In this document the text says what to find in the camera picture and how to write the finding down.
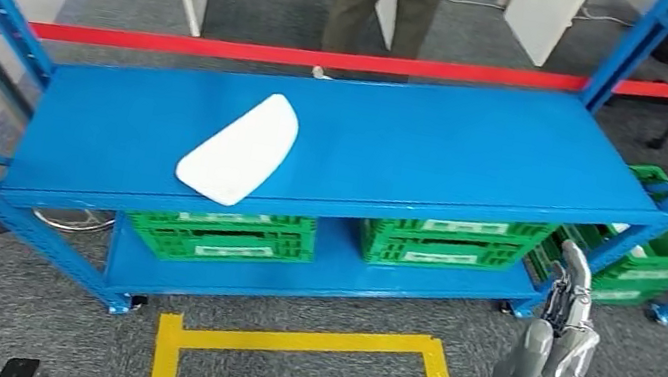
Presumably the red barrier belt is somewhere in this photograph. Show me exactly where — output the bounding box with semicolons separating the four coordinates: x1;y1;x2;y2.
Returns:
0;0;668;142

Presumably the white curved plastic part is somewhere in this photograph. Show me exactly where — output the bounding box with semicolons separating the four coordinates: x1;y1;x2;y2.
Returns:
170;79;306;217

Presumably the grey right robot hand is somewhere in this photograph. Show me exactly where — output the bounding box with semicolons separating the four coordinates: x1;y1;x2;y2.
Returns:
490;230;615;377

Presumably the small white flat item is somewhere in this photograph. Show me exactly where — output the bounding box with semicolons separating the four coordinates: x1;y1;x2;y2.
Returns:
603;221;654;260

